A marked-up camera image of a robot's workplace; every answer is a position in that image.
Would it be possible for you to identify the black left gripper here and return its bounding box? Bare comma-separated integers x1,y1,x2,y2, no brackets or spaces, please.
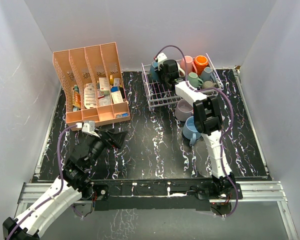
86,128,128,169

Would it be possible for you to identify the cream speckled mug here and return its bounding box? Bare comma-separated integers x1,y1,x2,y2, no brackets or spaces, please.
178,65,186,77

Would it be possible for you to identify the white mug blue handle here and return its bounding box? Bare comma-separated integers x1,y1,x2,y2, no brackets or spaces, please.
149,61,161,82

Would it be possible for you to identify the pink mug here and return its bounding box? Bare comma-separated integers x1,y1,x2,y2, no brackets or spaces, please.
180,55,198,74

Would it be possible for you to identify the teal green cup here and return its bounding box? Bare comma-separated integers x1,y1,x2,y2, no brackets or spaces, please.
187,72,203,88

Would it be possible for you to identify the orange mug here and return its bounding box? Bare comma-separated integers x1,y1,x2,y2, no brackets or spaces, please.
194,55,210,76

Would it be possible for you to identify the grey-blue printed mug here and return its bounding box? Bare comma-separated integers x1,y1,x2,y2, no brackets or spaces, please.
199,66,214,82

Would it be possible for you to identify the olive grey small cup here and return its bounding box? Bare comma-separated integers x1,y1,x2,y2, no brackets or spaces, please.
202,80,215,90

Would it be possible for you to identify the light blue mug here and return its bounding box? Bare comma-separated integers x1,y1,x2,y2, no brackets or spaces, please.
182,116,201,146

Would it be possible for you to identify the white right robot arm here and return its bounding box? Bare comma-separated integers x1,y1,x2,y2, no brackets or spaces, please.
154,56,239,200

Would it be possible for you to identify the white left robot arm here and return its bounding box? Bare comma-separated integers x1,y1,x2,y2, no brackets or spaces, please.
2,129,128,240

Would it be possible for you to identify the blue capped small bottle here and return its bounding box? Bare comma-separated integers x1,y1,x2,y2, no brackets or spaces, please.
116,112,129,118

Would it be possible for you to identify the lavender wide mug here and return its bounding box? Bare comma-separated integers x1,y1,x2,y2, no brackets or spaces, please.
174,99,193,122

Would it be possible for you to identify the white blister pack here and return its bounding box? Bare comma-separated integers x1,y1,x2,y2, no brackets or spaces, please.
83,83,97,109

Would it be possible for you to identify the blue round container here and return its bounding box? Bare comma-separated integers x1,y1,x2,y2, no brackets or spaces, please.
110,86,120,93

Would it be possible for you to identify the orange medicine box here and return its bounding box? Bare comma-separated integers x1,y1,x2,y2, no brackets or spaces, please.
72,91,81,109

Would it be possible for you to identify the peach plastic file organizer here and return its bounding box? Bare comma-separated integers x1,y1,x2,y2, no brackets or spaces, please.
52,42,131,126

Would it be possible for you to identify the white red medicine box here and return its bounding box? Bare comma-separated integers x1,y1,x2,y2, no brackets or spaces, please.
98,77,110,94

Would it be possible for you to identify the yellow small box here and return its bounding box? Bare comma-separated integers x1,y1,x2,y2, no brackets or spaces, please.
109,74,114,86

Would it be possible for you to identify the white wire dish rack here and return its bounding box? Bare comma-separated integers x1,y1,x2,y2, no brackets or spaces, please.
141,53,224,111

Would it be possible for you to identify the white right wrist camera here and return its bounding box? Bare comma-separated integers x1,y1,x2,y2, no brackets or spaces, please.
154,52,168,71

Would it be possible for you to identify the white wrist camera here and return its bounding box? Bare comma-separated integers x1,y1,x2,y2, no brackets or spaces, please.
75,120,100,138
154,52,168,71

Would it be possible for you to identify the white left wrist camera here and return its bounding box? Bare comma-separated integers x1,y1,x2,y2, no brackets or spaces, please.
75,120,100,138

